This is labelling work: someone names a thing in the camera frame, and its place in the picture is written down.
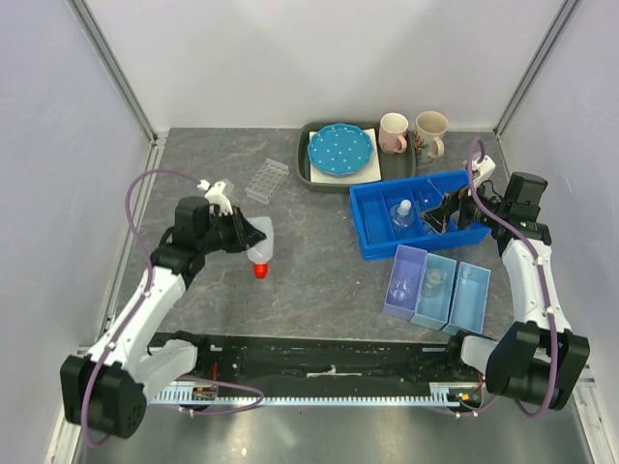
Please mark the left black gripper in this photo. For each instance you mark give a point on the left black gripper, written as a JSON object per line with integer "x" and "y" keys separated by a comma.
{"x": 245, "y": 234}

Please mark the clear glass beaker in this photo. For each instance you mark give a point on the clear glass beaker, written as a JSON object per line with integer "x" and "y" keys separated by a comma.
{"x": 401, "y": 289}

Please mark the clear test tube rack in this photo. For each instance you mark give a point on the clear test tube rack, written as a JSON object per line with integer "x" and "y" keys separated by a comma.
{"x": 267, "y": 180}

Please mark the blue divided bin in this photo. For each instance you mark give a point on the blue divided bin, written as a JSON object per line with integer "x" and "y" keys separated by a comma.
{"x": 371, "y": 205}

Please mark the light blue box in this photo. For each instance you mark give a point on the light blue box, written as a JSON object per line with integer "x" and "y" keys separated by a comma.
{"x": 433, "y": 313}
{"x": 468, "y": 304}

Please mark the blue safety goggles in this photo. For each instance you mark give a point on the blue safety goggles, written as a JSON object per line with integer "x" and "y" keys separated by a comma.
{"x": 431, "y": 213}

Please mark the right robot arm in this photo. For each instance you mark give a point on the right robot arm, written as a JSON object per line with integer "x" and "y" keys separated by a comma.
{"x": 539, "y": 358}

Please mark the round glass flask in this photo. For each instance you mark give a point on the round glass flask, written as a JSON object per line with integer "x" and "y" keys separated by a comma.
{"x": 401, "y": 215}

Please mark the light blue box middle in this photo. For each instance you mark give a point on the light blue box middle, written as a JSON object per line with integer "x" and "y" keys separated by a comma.
{"x": 433, "y": 313}

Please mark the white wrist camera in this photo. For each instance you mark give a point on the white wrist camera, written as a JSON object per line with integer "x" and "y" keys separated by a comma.
{"x": 482, "y": 169}
{"x": 217, "y": 194}

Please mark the purple plastic box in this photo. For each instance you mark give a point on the purple plastic box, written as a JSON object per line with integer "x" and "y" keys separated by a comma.
{"x": 409, "y": 262}

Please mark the brown test tube brush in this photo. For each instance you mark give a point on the brown test tube brush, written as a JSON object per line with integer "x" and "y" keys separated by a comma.
{"x": 435, "y": 188}

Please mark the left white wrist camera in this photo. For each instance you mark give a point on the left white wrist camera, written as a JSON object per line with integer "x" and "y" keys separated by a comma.
{"x": 217, "y": 194}

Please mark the white square plate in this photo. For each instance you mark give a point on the white square plate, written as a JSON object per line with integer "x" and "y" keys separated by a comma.
{"x": 371, "y": 173}

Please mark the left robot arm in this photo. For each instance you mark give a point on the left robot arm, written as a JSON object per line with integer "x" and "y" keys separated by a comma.
{"x": 108, "y": 388}

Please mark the blue polka dot plate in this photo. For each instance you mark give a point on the blue polka dot plate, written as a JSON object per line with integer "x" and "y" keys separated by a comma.
{"x": 340, "y": 150}

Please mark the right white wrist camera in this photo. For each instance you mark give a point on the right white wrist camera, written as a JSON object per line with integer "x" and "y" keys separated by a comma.
{"x": 482, "y": 169}

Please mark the white red-capped wash bottle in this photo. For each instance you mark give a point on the white red-capped wash bottle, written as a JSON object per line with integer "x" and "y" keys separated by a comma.
{"x": 262, "y": 253}

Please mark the pink mug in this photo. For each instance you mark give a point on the pink mug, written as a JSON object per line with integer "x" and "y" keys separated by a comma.
{"x": 393, "y": 128}

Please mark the light blue box right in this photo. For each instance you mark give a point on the light blue box right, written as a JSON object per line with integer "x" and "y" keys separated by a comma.
{"x": 468, "y": 304}

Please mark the small glass stopper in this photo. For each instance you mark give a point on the small glass stopper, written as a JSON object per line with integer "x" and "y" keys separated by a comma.
{"x": 433, "y": 282}

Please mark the cream floral mug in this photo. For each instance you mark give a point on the cream floral mug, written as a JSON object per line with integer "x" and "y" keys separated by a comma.
{"x": 430, "y": 128}

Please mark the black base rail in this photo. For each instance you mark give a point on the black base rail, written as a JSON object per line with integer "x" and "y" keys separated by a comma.
{"x": 305, "y": 370}

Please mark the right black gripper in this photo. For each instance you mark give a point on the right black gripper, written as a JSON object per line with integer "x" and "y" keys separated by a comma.
{"x": 439, "y": 216}

